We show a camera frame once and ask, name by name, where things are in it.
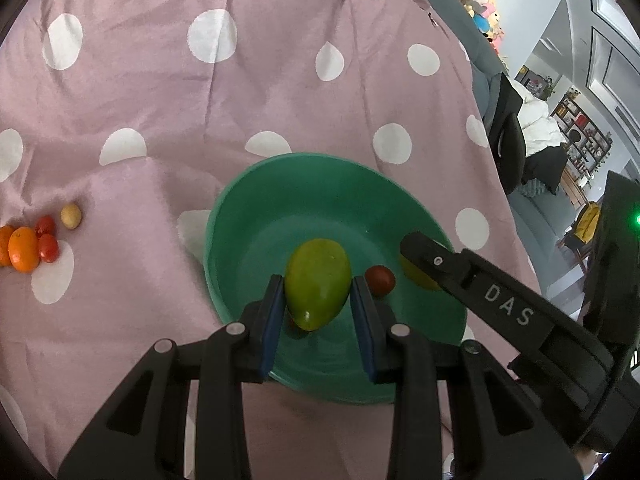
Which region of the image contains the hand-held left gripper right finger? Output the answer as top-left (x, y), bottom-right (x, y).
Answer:
top-left (350, 275), bottom-right (583, 480)

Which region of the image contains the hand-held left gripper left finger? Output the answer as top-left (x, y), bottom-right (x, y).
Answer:
top-left (57, 274), bottom-right (286, 480)

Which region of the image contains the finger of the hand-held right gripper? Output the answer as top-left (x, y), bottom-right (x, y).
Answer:
top-left (400, 231), bottom-right (568, 348)

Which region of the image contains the yellow lemon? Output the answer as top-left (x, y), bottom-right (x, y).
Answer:
top-left (398, 255), bottom-right (443, 292)

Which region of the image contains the green mango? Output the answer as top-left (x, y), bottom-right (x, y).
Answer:
top-left (284, 238), bottom-right (353, 332)

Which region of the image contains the green plastic bowl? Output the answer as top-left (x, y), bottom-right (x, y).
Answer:
top-left (204, 152), bottom-right (468, 406)

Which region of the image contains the yellow chair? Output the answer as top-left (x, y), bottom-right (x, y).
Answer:
top-left (565, 202), bottom-right (601, 261)

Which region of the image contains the black chair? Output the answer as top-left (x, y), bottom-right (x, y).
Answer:
top-left (487, 72), bottom-right (528, 196)

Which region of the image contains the dark cloth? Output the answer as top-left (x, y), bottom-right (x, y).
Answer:
top-left (522, 145), bottom-right (568, 195)

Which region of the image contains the white duvet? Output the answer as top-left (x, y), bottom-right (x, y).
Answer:
top-left (515, 82), bottom-right (568, 156)

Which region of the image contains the wooden display shelf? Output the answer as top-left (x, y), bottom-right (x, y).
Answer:
top-left (552, 87), bottom-right (613, 191)

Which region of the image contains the row of plush toys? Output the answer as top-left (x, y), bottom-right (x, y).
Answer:
top-left (425, 0), bottom-right (511, 61)

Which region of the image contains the orange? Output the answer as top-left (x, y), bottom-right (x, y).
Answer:
top-left (8, 226), bottom-right (41, 274)
top-left (0, 225), bottom-right (16, 267)

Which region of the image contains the grey sofa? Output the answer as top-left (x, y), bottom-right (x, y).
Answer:
top-left (357, 0), bottom-right (596, 306)

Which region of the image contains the pink polka dot blanket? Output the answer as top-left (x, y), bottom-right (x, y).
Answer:
top-left (0, 0), bottom-right (551, 480)

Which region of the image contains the white door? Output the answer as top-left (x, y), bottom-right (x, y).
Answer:
top-left (585, 0), bottom-right (640, 106)

